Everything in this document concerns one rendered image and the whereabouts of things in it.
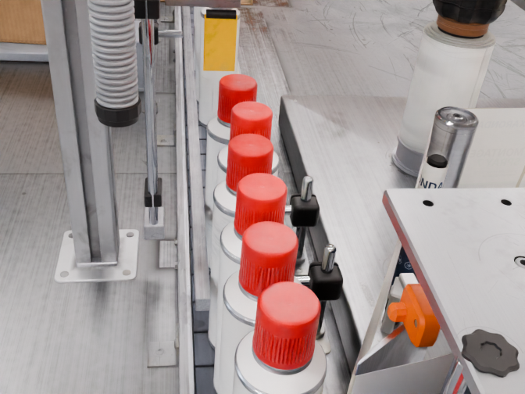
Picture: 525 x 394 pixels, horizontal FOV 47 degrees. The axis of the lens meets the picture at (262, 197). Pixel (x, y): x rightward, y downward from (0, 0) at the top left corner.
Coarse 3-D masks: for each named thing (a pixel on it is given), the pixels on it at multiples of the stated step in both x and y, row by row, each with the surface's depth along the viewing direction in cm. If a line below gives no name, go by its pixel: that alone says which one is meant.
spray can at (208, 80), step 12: (204, 12) 77; (204, 72) 82; (216, 72) 81; (228, 72) 81; (204, 84) 83; (216, 84) 82; (204, 96) 84; (216, 96) 83; (204, 108) 85; (216, 108) 84; (204, 120) 86
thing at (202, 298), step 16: (192, 48) 88; (192, 64) 84; (192, 80) 80; (192, 96) 76; (192, 112) 73; (192, 128) 69; (192, 144) 67; (192, 160) 64; (192, 176) 62; (192, 192) 59; (192, 208) 57; (192, 224) 55; (192, 240) 55; (208, 272) 50; (208, 288) 49; (208, 304) 48
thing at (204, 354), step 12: (192, 12) 124; (192, 24) 118; (192, 36) 114; (204, 132) 85; (204, 144) 83; (204, 156) 80; (204, 168) 78; (204, 180) 76; (204, 192) 73; (204, 204) 72; (192, 252) 65; (192, 264) 63; (192, 276) 62; (192, 288) 60; (192, 300) 59; (204, 312) 58; (204, 324) 57; (204, 336) 55; (204, 348) 54; (204, 360) 53; (204, 372) 52; (204, 384) 51
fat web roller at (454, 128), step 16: (448, 112) 55; (464, 112) 55; (432, 128) 55; (448, 128) 53; (464, 128) 52; (432, 144) 55; (448, 144) 53; (464, 144) 53; (448, 160) 54; (464, 160) 55; (448, 176) 55
